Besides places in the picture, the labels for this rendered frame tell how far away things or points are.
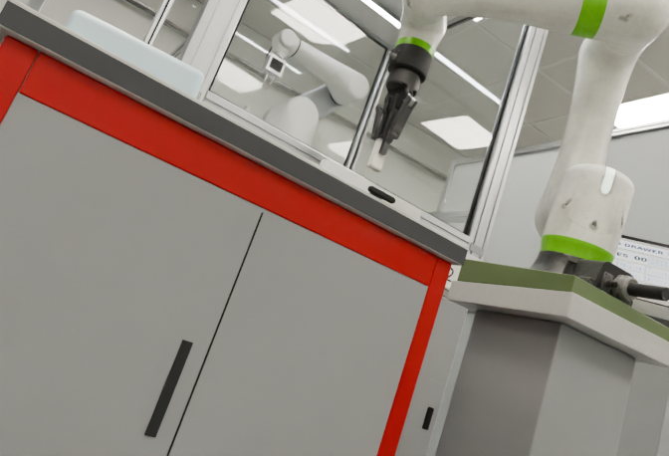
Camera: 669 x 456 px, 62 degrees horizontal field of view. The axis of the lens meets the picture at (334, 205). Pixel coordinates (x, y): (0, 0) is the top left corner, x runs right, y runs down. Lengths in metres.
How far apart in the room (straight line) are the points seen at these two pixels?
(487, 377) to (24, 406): 0.72
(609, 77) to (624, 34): 0.13
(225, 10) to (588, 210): 0.87
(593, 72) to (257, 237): 0.96
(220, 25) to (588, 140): 0.85
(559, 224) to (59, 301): 0.83
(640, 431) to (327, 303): 1.29
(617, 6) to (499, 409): 0.79
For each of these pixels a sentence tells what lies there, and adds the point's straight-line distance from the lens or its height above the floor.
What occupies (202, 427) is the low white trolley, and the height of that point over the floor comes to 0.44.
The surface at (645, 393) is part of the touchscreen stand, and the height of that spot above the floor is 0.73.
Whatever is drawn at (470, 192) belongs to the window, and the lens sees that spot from 1.71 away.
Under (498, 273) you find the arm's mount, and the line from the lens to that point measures 1.04.
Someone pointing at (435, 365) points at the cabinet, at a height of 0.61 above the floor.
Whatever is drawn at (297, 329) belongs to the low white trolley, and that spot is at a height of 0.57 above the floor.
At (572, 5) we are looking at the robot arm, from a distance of 1.27.
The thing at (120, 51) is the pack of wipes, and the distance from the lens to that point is 0.66.
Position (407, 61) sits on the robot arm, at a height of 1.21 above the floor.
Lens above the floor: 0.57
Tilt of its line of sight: 13 degrees up
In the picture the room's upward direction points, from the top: 20 degrees clockwise
